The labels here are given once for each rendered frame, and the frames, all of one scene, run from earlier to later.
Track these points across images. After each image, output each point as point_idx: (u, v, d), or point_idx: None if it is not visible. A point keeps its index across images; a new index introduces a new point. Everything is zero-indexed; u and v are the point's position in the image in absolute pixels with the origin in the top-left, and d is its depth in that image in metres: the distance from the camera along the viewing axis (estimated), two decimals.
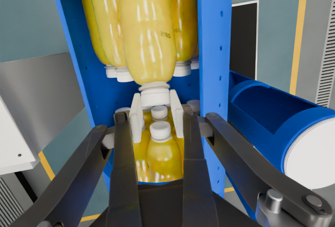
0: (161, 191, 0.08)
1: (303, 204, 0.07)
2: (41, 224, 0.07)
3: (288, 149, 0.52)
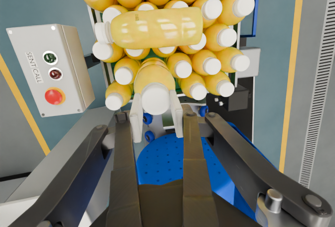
0: (161, 191, 0.08)
1: (302, 204, 0.07)
2: (41, 224, 0.07)
3: None
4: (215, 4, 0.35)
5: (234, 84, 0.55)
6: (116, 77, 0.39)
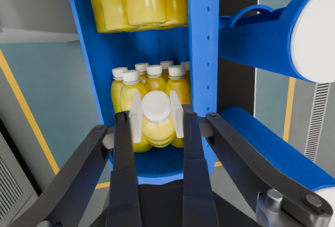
0: (161, 191, 0.08)
1: (303, 204, 0.07)
2: (41, 224, 0.07)
3: (297, 19, 0.44)
4: None
5: None
6: None
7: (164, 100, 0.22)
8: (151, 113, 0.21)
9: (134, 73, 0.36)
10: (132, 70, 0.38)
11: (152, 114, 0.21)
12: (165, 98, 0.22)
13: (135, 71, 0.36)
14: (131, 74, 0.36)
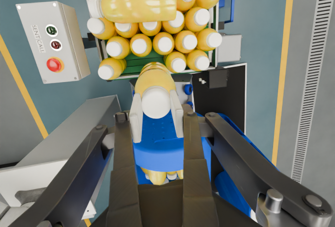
0: (161, 191, 0.08)
1: (303, 204, 0.07)
2: (41, 224, 0.07)
3: None
4: None
5: (215, 64, 0.62)
6: (107, 49, 0.46)
7: (164, 102, 0.22)
8: (152, 114, 0.22)
9: None
10: None
11: (153, 115, 0.22)
12: (165, 100, 0.22)
13: None
14: None
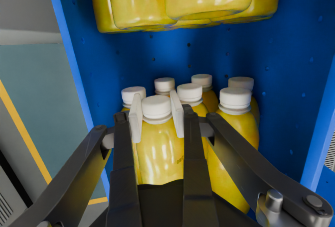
0: (161, 191, 0.08)
1: (303, 204, 0.07)
2: (41, 224, 0.07)
3: None
4: None
5: None
6: None
7: None
8: None
9: (164, 105, 0.20)
10: (158, 98, 0.22)
11: None
12: None
13: (166, 102, 0.21)
14: (160, 108, 0.20)
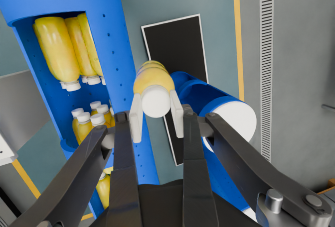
0: (161, 191, 0.08)
1: (303, 204, 0.07)
2: (41, 224, 0.07)
3: None
4: None
5: None
6: None
7: None
8: None
9: (164, 114, 0.23)
10: (159, 101, 0.22)
11: None
12: None
13: (166, 113, 0.22)
14: (161, 115, 0.23)
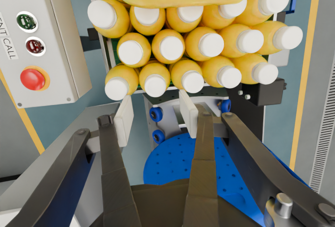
0: (161, 191, 0.08)
1: (314, 212, 0.06)
2: None
3: None
4: None
5: None
6: (121, 54, 0.28)
7: (200, 81, 0.31)
8: (190, 90, 0.31)
9: (161, 94, 0.32)
10: (157, 84, 0.30)
11: (191, 90, 0.31)
12: (200, 79, 0.31)
13: (162, 93, 0.31)
14: (158, 95, 0.32)
